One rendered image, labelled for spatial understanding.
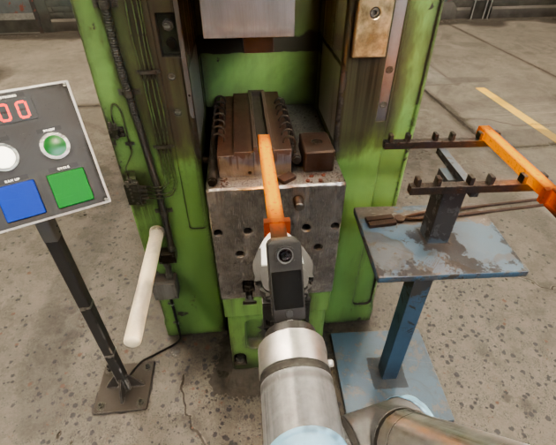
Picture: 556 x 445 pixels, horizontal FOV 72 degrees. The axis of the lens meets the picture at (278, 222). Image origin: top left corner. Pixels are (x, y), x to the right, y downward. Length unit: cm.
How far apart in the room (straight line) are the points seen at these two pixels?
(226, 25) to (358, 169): 62
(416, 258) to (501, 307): 113
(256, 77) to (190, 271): 76
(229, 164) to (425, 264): 59
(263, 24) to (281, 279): 60
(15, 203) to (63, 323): 118
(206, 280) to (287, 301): 105
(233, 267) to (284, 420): 82
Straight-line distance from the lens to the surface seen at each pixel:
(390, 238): 114
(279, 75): 147
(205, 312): 171
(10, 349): 212
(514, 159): 107
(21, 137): 99
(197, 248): 144
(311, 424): 45
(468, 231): 125
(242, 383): 169
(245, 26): 93
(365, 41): 111
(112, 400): 177
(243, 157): 105
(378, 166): 131
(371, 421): 59
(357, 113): 120
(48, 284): 231
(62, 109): 99
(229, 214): 108
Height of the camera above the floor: 149
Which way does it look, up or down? 39 degrees down
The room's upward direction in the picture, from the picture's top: straight up
